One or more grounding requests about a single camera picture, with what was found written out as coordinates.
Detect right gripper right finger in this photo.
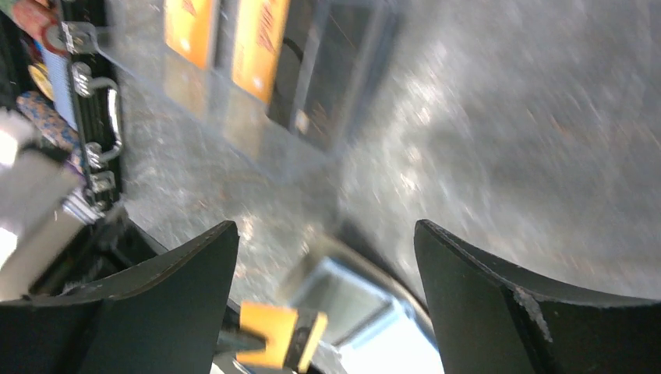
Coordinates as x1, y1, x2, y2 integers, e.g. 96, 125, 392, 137
414, 220, 660, 373

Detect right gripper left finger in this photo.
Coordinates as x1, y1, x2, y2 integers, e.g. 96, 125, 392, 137
1, 221, 239, 373

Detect gold striped credit card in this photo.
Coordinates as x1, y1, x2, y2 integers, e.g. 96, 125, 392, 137
235, 302, 328, 373

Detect grey card holder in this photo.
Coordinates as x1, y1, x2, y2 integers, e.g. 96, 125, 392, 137
277, 235, 444, 373

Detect clear plastic card box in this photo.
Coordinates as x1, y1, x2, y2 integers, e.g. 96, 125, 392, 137
97, 1, 401, 180

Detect orange credit cards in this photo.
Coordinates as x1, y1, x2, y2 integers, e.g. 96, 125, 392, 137
163, 0, 291, 104

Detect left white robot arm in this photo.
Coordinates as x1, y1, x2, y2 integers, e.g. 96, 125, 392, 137
1, 108, 101, 302

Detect blue playing card deck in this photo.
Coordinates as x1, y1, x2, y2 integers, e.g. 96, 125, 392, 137
42, 49, 78, 130

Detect black poker chip case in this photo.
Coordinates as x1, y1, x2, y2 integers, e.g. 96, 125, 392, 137
0, 0, 125, 213

